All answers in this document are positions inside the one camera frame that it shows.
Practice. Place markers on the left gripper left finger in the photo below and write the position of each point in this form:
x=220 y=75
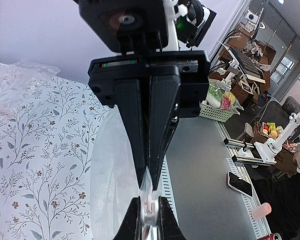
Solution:
x=130 y=228

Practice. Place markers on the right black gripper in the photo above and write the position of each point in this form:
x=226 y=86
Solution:
x=115 y=80

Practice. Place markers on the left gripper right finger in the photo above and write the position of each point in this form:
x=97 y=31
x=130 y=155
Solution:
x=168 y=228

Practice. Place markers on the clear zip top bag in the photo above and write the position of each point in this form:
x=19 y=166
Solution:
x=113 y=179

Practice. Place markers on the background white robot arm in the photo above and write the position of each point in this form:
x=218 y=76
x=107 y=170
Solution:
x=277 y=140

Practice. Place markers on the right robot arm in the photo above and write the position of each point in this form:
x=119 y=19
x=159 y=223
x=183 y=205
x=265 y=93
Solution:
x=188 y=22

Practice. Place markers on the right rear clear bag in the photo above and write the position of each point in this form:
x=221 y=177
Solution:
x=18 y=81

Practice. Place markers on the background basket of toys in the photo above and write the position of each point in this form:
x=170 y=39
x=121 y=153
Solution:
x=220 y=104

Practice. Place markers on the pink smartphone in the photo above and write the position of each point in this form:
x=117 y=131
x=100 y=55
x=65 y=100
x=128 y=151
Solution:
x=240 y=185

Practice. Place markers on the pink hair roller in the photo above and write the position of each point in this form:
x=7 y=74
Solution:
x=261 y=211

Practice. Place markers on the floral table mat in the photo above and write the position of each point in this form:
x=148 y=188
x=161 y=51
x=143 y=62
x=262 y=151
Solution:
x=46 y=148

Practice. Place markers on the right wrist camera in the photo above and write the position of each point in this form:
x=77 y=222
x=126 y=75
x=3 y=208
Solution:
x=138 y=26

